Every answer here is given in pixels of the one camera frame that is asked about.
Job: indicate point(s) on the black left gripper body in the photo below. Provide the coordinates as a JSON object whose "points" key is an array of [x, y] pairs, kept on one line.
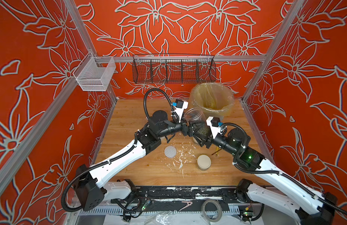
{"points": [[174, 128]]}

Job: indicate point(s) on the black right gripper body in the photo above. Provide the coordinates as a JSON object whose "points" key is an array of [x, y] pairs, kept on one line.
{"points": [[207, 138]]}

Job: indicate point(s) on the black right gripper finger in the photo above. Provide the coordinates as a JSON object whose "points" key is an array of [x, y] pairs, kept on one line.
{"points": [[201, 126], [203, 141]]}

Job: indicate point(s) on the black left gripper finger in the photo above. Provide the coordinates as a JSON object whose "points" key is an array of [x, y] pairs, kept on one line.
{"points": [[190, 133], [187, 126]]}

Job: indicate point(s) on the clear glass jar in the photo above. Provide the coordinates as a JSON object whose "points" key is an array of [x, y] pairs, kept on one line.
{"points": [[194, 115]]}

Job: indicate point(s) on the glass jar patterned lid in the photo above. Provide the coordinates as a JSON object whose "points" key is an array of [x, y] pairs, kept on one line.
{"points": [[203, 133]]}

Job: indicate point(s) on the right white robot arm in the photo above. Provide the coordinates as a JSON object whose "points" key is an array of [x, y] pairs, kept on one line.
{"points": [[302, 203]]}

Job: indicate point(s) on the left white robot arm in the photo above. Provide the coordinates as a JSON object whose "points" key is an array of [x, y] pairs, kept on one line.
{"points": [[89, 182]]}

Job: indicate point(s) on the glass jar beige lid front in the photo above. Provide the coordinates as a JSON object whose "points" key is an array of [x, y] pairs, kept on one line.
{"points": [[204, 162]]}

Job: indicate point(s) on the translucent ribbed trash bin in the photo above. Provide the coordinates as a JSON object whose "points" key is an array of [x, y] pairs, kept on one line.
{"points": [[218, 114]]}

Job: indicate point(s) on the clear tape roll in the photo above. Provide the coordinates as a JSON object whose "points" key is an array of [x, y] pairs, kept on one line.
{"points": [[211, 211]]}

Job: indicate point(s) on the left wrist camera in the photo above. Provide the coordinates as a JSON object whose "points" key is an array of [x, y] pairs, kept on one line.
{"points": [[178, 108]]}

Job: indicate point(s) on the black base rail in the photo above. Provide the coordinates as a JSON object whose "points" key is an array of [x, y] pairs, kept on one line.
{"points": [[227, 194]]}

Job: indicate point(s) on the black wire wall basket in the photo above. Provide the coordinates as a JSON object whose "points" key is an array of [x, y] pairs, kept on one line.
{"points": [[173, 69]]}

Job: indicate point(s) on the clear plastic wall basket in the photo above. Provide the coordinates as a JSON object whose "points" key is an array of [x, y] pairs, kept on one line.
{"points": [[95, 73]]}

